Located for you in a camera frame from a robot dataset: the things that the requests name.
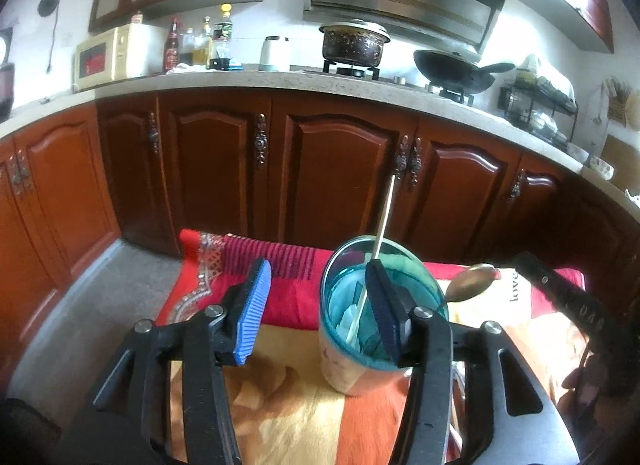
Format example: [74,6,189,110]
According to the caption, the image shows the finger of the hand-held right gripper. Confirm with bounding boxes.
[512,251,613,346]

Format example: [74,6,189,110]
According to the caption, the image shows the black dish rack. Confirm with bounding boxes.
[500,52,580,143]

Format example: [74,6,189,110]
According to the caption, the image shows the teal glass cup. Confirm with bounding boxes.
[318,235,451,398]

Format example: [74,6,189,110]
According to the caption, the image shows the dark kitchen appliance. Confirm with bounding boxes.
[0,27,16,120]

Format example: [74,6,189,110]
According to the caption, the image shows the dark cooking pot with lid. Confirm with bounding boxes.
[319,19,392,68]

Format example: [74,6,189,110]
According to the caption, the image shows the black wok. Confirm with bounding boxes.
[413,49,516,96]

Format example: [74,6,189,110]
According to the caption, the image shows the red orange printed blanket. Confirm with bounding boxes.
[155,229,596,465]

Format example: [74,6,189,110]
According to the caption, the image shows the black wall hook with cable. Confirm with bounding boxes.
[37,0,65,73]

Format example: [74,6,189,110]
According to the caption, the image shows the dark red label bottle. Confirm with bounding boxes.
[164,17,181,73]

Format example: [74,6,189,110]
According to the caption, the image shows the brass metal spoon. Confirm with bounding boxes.
[444,263,501,304]

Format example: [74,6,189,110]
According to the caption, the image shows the cream microwave oven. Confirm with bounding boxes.
[74,25,168,92]

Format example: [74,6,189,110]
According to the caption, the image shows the yellow cap bottle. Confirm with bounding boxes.
[214,4,235,63]

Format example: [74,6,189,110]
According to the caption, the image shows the red wooden base cabinet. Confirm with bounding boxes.
[0,92,640,386]

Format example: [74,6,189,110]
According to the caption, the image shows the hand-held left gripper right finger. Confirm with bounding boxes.
[365,259,546,465]

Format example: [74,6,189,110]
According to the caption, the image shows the patterned ceramic bowl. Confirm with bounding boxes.
[589,156,615,180]

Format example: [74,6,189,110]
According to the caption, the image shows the gas stove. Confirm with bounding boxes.
[300,59,481,106]

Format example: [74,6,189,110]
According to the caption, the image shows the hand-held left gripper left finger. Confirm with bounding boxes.
[92,257,273,465]

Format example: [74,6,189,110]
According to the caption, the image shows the wooden cutting board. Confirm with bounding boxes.
[602,135,640,186]

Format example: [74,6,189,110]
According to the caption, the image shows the white electric kettle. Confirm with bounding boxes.
[258,36,292,72]

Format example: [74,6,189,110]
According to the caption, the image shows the person's right hand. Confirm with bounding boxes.
[561,364,596,395]

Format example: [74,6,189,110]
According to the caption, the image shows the cooking oil bottle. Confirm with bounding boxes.
[192,16,215,68]

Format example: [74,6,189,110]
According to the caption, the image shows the wall chopstick holder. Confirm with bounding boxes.
[605,77,633,123]

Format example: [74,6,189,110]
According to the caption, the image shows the pale wooden chopstick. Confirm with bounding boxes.
[345,174,401,346]

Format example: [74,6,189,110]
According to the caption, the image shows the small clear bottle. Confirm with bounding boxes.
[180,27,196,66]

